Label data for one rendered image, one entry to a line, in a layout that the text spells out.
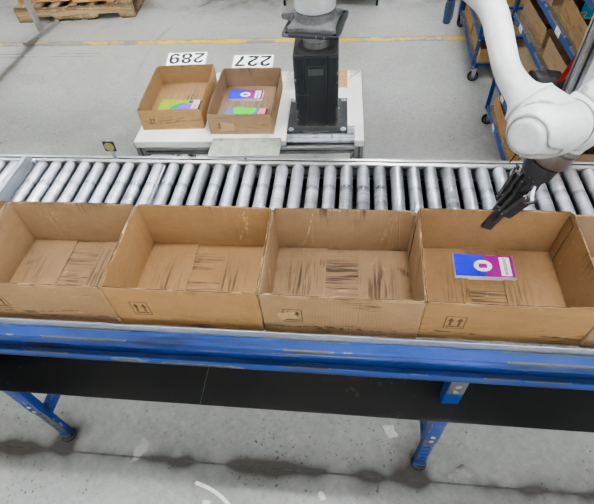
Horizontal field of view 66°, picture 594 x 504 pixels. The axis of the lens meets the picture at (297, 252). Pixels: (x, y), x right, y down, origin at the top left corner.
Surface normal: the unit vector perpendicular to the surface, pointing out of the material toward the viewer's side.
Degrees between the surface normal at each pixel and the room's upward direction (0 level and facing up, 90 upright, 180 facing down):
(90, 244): 0
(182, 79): 88
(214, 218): 89
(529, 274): 2
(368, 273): 1
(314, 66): 90
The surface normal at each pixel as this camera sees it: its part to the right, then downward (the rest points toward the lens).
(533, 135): -0.76, 0.41
